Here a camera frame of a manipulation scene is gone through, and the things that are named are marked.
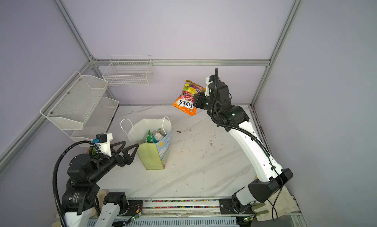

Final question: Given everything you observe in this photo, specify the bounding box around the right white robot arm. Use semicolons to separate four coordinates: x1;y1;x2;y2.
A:
194;68;294;214

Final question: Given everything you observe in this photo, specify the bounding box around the potted green plant cup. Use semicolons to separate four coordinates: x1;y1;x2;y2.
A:
86;146;101;159

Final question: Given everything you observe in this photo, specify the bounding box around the green Fox's spring tea bag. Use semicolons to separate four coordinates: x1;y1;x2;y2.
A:
146;130;154;143

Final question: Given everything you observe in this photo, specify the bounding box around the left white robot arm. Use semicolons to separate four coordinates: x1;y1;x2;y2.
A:
52;139;142;227

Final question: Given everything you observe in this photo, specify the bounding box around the teal snack pack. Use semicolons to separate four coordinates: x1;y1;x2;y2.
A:
152;128;166;141
152;136;158;144

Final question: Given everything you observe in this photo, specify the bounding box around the red Fox's fruits candy bag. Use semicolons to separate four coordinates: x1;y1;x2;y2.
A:
173;80;206;116

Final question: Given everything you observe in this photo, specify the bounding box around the white wire wall basket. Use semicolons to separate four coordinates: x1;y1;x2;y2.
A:
103;55;153;87

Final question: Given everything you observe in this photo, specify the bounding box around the white mesh two-tier shelf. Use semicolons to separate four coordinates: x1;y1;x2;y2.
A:
40;71;119;142

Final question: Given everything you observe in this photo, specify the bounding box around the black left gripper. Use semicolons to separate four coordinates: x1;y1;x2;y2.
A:
89;142;138;183

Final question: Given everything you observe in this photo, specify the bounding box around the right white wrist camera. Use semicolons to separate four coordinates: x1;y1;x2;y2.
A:
205;75;220;98

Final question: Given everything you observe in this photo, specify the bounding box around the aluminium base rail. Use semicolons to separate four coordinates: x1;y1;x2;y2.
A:
112;197;307;227

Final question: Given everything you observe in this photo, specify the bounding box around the white green-fingered glove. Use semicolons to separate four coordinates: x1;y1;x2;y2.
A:
252;186;300;221

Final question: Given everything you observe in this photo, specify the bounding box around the floral paper gift bag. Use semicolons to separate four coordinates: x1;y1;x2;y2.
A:
120;116;172;170

